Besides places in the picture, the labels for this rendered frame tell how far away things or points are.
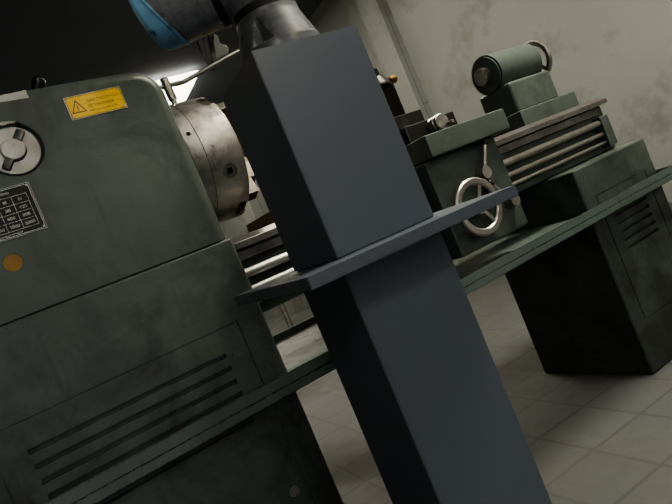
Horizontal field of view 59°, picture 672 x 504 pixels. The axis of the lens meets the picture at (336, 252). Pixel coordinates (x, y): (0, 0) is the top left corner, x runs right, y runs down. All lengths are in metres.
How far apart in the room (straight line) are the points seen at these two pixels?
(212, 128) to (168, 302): 0.44
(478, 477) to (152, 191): 0.80
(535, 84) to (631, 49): 2.15
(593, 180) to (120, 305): 1.45
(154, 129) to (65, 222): 0.26
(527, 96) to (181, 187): 1.31
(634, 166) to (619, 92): 2.25
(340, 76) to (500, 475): 0.72
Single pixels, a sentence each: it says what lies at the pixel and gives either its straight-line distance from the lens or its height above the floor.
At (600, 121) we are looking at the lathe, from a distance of 2.27.
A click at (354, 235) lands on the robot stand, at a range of 0.95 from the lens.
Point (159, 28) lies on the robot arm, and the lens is 1.13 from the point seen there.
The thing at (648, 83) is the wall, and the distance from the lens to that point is 4.32.
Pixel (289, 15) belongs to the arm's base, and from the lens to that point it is 1.08.
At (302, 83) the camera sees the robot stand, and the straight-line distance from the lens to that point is 0.99.
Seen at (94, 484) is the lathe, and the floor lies 0.55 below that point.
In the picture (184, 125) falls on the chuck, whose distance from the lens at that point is 1.44.
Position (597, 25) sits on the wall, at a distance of 4.45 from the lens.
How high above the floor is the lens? 0.80
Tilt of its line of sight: 2 degrees down
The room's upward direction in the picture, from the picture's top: 23 degrees counter-clockwise
